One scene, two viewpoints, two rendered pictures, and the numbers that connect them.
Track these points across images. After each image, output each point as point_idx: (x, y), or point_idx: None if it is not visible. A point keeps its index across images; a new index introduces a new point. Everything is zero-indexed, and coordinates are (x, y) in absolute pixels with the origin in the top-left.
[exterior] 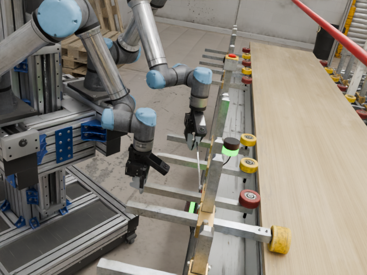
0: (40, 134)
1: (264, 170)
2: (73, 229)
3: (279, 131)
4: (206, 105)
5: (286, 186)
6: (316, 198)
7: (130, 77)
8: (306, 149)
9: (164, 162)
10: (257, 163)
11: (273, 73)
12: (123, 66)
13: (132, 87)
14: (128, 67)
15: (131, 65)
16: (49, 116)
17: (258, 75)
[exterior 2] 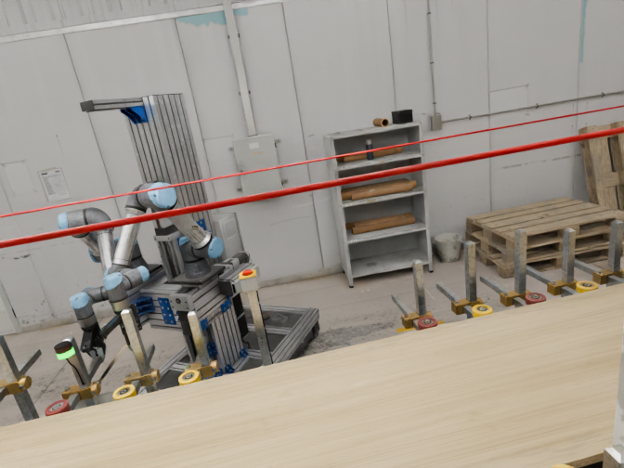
0: (149, 296)
1: (109, 406)
2: None
3: (226, 396)
4: (115, 309)
5: (72, 429)
6: (44, 459)
7: (580, 280)
8: (176, 433)
9: (89, 343)
10: (120, 396)
11: (524, 335)
12: (599, 262)
13: (552, 296)
14: (605, 265)
15: (620, 263)
16: (163, 286)
17: (474, 325)
